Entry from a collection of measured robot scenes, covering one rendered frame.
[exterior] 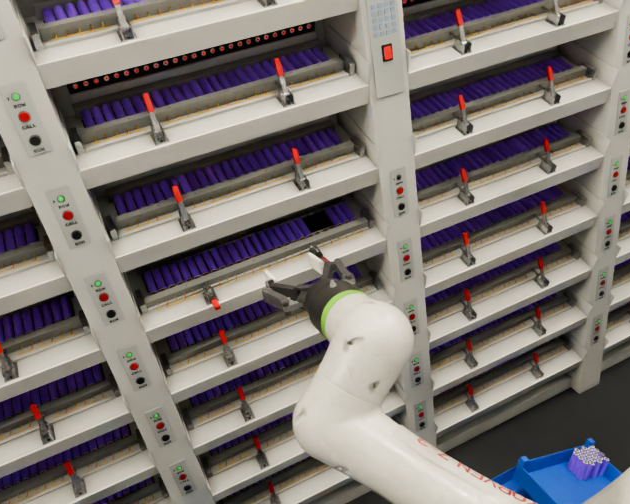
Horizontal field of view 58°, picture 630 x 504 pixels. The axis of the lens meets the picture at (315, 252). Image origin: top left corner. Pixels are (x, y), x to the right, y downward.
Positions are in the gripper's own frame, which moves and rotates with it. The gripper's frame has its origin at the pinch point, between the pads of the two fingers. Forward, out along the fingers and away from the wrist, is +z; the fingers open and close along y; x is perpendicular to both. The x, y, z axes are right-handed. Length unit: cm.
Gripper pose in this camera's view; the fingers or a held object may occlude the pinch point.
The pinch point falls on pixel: (292, 271)
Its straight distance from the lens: 111.1
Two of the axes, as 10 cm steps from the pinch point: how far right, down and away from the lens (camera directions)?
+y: 9.0, -3.5, 2.6
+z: -3.6, -2.5, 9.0
